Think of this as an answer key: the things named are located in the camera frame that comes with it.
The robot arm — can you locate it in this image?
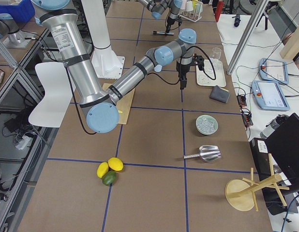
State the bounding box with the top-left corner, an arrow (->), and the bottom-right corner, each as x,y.
32,0 -> 197,133
138,0 -> 183,35

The black power strip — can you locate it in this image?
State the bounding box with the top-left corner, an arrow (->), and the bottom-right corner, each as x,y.
237,94 -> 253,127

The white wire dish rack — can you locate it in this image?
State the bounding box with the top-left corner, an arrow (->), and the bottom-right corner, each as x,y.
179,0 -> 203,22

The upper teach pendant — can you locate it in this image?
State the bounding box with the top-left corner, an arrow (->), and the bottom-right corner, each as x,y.
259,58 -> 289,84

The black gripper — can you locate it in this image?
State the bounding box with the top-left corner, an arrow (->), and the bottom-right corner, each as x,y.
176,54 -> 204,90
166,16 -> 182,31

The black monitor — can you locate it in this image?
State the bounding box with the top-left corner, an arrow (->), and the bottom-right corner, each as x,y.
250,112 -> 299,216

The green bowl of ice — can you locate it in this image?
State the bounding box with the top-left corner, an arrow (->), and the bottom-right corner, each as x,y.
195,115 -> 218,135

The bamboo cutting board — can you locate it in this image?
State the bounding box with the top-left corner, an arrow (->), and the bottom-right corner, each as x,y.
116,89 -> 135,125

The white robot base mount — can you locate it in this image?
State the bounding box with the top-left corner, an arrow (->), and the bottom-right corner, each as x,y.
81,0 -> 125,79

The blue storage bin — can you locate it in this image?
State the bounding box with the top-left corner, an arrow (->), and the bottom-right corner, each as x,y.
0,0 -> 35,23

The cream bear tray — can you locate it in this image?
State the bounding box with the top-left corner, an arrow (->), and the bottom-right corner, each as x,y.
196,59 -> 226,87

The green lime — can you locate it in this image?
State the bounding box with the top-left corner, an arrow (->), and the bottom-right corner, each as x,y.
102,171 -> 117,186

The steel ice scoop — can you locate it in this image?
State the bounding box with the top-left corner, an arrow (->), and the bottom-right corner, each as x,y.
183,145 -> 222,162

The aluminium frame post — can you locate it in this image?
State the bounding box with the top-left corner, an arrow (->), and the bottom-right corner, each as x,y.
226,0 -> 269,75

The clear wine glass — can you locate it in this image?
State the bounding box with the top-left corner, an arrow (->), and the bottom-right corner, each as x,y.
209,47 -> 223,72

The lower teach pendant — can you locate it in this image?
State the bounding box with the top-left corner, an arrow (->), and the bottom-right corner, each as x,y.
251,81 -> 290,111

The whole yellow lemon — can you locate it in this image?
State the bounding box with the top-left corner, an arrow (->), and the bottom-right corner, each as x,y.
107,157 -> 124,171
96,162 -> 109,178

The teach pendant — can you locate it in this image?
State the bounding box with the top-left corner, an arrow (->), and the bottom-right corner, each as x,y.
251,81 -> 290,111
259,58 -> 289,84

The grey folded cloth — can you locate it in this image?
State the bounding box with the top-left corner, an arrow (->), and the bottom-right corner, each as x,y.
209,85 -> 230,103

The steel muddler black tip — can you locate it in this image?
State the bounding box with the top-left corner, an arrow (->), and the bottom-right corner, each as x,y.
153,31 -> 174,36

